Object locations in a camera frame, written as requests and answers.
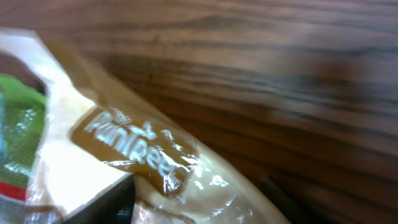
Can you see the beige brown nut snack bag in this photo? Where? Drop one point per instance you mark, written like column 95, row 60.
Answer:
column 97, row 132

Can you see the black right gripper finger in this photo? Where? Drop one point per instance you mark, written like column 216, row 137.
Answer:
column 114, row 207

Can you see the green snack bag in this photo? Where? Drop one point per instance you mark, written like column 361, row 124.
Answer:
column 22, row 123

